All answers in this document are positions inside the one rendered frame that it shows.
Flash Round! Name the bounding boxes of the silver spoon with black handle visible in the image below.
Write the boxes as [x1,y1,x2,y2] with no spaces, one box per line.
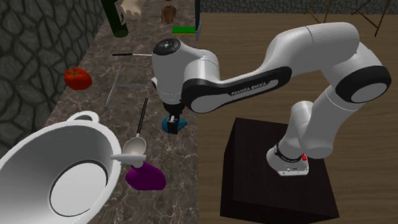
[122,97,150,157]

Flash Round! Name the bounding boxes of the brown cup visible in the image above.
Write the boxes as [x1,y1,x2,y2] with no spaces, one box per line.
[160,4,178,25]

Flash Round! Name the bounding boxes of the purple rounded object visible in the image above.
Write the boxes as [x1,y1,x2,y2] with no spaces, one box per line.
[124,161,168,193]

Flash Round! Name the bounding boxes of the dark robot stand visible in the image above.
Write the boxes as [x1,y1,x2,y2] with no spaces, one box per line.
[219,117,344,224]

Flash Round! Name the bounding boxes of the large white two-handled bowl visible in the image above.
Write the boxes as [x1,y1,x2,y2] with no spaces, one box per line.
[0,107,147,224]

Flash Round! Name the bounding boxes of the black-handled thin utensil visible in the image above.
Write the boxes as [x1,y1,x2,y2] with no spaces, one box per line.
[112,51,154,59]

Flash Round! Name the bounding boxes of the dark green bottle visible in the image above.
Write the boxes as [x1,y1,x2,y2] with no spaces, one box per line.
[99,0,131,39]

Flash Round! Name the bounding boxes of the green sponge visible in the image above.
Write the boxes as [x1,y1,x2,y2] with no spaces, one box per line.
[171,25,197,36]

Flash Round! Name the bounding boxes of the thin-legged chair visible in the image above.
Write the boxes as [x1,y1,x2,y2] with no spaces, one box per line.
[303,0,333,25]
[350,0,392,38]

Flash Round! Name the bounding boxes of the grey knife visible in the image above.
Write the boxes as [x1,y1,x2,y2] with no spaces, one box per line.
[105,66,122,108]

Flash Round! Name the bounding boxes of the cream figure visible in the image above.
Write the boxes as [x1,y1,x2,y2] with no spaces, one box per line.
[119,0,146,22]

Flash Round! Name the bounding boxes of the red tomato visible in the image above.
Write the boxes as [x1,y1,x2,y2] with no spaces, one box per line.
[63,67,94,91]

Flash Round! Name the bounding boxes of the small blue object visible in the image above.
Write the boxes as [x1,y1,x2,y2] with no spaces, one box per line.
[161,116,188,135]

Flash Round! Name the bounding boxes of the dark blue cabinet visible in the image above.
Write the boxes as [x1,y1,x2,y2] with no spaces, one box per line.
[193,0,204,42]

